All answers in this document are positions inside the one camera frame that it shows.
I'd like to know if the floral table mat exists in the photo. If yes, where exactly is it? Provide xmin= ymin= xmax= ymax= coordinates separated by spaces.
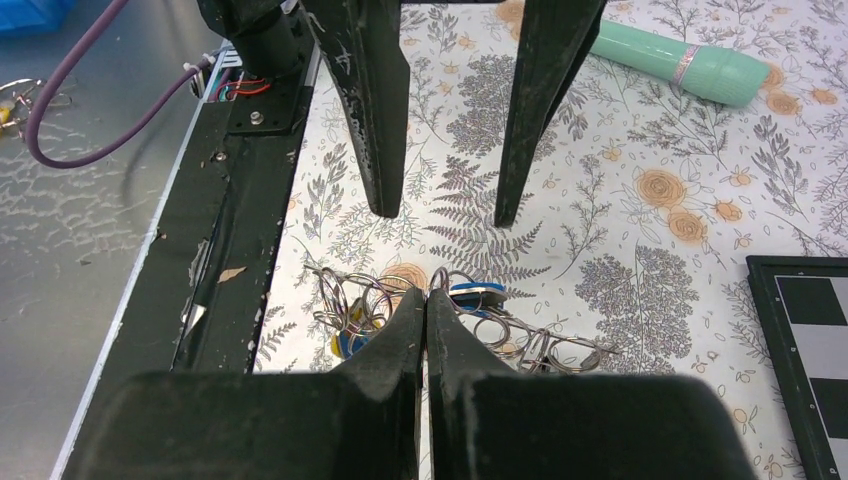
xmin=254 ymin=1 xmax=847 ymax=479

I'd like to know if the blue tag key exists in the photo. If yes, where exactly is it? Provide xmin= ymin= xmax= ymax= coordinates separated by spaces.
xmin=448 ymin=282 xmax=508 ymax=313
xmin=330 ymin=331 xmax=369 ymax=360

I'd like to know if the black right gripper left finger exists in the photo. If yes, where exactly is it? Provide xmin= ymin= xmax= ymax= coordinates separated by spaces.
xmin=64 ymin=288 xmax=424 ymax=479

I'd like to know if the blue plastic bin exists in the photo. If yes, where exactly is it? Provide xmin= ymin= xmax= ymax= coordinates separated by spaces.
xmin=0 ymin=0 xmax=77 ymax=37

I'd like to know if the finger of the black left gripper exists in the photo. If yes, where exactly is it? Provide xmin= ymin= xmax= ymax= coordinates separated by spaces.
xmin=494 ymin=0 xmax=606 ymax=227

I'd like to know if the spare key bunch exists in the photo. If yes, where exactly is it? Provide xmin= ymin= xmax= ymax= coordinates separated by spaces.
xmin=1 ymin=78 xmax=46 ymax=138

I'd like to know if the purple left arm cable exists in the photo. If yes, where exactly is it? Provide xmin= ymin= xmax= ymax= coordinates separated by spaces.
xmin=25 ymin=0 xmax=217 ymax=170

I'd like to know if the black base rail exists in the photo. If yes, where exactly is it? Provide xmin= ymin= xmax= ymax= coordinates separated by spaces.
xmin=51 ymin=47 xmax=320 ymax=479

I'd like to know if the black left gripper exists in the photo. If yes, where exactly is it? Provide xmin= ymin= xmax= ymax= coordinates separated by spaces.
xmin=197 ymin=0 xmax=410 ymax=218

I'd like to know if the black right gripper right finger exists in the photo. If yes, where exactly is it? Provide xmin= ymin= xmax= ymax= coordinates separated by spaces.
xmin=425 ymin=290 xmax=755 ymax=479

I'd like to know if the black white chessboard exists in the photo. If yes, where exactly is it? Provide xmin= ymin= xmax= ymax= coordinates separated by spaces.
xmin=746 ymin=255 xmax=847 ymax=479

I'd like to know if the mint green cylinder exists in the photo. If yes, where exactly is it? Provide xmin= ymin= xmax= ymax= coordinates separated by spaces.
xmin=591 ymin=20 xmax=771 ymax=108

